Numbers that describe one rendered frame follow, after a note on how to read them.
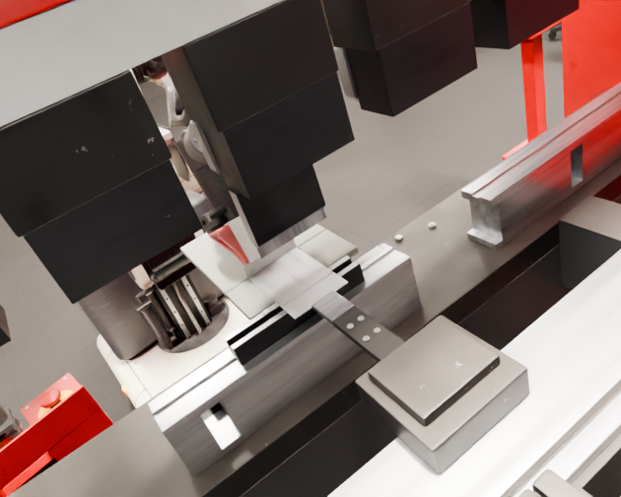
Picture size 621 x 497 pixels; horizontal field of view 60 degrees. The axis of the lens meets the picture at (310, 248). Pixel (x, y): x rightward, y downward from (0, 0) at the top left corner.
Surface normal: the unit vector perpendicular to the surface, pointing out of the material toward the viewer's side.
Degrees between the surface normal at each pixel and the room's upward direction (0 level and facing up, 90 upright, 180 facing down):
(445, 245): 0
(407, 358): 0
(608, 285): 0
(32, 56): 90
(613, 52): 90
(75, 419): 90
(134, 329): 90
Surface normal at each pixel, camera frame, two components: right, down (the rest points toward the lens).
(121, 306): 0.58, 0.31
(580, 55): -0.80, 0.51
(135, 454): -0.28, -0.78
